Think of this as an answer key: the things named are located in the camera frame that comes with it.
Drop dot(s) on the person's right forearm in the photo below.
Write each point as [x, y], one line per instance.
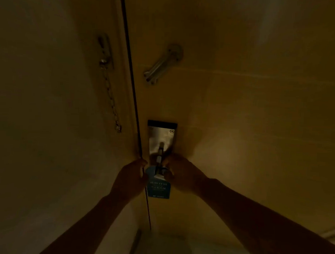
[265, 226]

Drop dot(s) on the wooden door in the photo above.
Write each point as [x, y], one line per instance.
[240, 112]

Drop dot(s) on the blue door hanger sign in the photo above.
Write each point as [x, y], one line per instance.
[160, 187]

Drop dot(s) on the person's left fingers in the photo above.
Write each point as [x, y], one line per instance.
[144, 164]

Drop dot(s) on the silver door lock plate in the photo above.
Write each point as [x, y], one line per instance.
[161, 137]

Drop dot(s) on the person's left hand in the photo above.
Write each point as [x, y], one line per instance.
[129, 179]

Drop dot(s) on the person's left forearm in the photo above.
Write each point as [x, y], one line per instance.
[88, 227]

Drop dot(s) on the silver swing bar guard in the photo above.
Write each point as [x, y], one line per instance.
[162, 64]

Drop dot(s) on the person's right hand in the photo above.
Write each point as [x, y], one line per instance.
[182, 173]

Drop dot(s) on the person's right fingers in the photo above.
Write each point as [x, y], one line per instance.
[168, 167]

